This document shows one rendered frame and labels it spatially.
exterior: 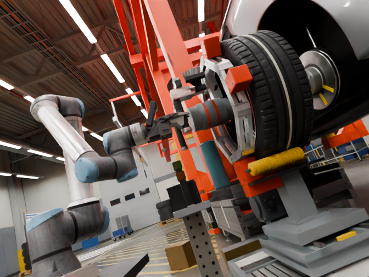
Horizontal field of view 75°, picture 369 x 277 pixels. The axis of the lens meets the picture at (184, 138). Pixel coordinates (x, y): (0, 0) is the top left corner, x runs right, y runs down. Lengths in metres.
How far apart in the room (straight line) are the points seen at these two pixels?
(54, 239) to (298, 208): 1.05
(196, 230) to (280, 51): 0.91
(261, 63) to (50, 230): 1.09
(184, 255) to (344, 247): 1.34
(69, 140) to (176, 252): 1.44
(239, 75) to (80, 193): 0.90
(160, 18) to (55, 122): 1.30
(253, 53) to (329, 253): 0.80
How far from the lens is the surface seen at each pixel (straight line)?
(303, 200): 1.26
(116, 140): 1.02
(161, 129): 1.02
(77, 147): 1.00
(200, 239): 1.31
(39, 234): 1.20
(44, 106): 1.30
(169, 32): 2.06
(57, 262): 1.18
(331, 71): 1.40
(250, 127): 1.06
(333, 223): 1.15
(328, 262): 1.07
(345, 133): 4.51
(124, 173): 0.98
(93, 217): 1.27
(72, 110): 1.40
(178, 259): 2.20
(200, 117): 1.19
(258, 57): 1.08
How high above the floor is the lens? 0.47
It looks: 14 degrees up
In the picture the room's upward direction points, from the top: 20 degrees counter-clockwise
